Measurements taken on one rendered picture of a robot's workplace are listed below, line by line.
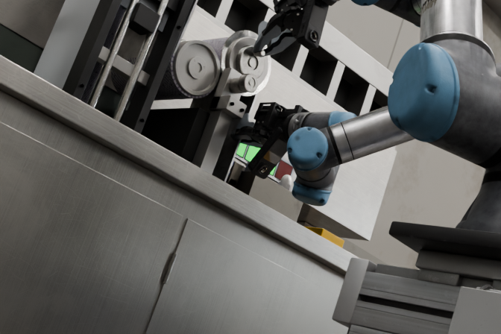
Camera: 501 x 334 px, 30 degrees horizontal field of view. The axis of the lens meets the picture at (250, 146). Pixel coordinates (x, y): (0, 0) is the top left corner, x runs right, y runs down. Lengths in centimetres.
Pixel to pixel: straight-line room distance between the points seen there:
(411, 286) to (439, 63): 29
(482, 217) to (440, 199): 467
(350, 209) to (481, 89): 165
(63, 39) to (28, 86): 57
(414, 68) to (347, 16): 395
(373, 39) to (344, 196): 262
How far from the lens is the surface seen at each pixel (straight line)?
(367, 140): 172
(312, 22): 199
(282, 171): 261
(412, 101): 119
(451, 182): 595
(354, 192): 282
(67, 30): 204
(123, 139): 155
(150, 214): 162
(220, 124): 199
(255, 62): 209
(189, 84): 200
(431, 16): 132
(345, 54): 281
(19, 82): 146
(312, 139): 170
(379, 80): 291
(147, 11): 179
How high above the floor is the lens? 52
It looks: 15 degrees up
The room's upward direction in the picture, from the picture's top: 20 degrees clockwise
